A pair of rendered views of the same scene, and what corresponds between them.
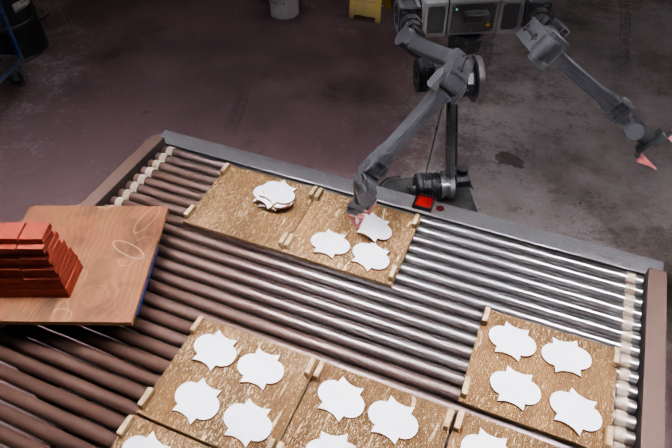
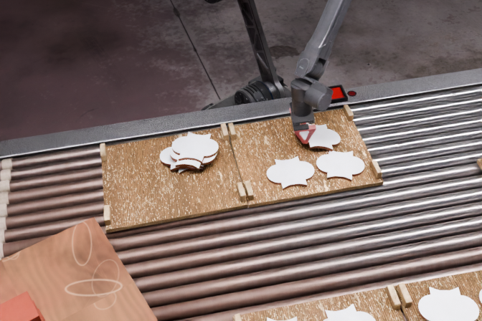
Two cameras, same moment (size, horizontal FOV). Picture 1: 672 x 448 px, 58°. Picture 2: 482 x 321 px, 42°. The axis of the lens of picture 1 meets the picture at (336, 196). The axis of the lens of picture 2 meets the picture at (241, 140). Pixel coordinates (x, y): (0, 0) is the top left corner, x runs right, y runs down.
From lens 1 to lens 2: 0.97 m
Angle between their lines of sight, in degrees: 23
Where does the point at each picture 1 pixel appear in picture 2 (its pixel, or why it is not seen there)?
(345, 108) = (87, 66)
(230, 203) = (143, 185)
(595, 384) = not seen: outside the picture
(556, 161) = not seen: hidden behind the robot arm
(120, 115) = not seen: outside the picture
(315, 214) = (246, 152)
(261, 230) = (206, 195)
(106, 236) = (49, 288)
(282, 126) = (29, 111)
